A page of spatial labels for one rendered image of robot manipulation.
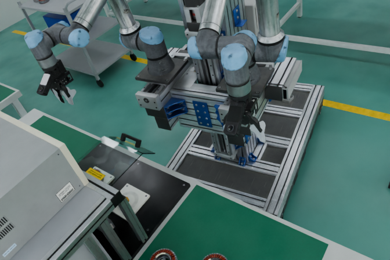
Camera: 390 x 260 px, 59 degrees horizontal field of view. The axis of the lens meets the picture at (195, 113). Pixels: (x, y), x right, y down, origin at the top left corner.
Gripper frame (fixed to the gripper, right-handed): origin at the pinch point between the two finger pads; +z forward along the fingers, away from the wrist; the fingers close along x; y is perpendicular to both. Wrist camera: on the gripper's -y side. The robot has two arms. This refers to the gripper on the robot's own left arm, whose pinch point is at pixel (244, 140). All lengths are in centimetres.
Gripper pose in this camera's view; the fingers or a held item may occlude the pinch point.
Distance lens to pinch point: 121.2
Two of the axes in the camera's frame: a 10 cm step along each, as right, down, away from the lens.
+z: 2.0, 7.5, 6.3
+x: -8.7, -1.6, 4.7
